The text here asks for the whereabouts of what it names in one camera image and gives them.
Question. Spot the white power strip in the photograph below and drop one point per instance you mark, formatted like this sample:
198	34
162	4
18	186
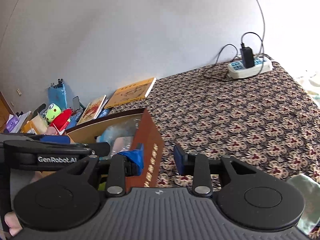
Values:
238	71

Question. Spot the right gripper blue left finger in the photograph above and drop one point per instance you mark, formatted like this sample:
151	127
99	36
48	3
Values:
133	160

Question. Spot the floral patterned bed cover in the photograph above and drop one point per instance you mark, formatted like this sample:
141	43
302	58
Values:
268	121

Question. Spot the green frog plush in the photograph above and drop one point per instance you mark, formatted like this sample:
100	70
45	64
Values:
52	112

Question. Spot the person's left hand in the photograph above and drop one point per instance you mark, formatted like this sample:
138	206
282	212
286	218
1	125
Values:
12	222

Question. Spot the black power adapter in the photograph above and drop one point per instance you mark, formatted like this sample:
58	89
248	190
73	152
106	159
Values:
247	56

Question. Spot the yellow paper bag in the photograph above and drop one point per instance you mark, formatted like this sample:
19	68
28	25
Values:
36	125

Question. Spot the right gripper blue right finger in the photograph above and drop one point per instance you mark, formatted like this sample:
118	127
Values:
180	158

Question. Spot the red illustrated book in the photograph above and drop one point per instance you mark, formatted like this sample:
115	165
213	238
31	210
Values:
93	109

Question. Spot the red plush toy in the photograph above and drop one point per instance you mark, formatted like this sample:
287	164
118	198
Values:
62	120

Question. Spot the brown cardboard box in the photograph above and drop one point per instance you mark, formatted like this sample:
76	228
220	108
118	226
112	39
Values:
146	134

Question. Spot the blue fabric bag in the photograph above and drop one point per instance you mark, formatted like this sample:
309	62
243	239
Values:
57	94

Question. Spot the orange book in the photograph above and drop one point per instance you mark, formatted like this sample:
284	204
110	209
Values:
130	93

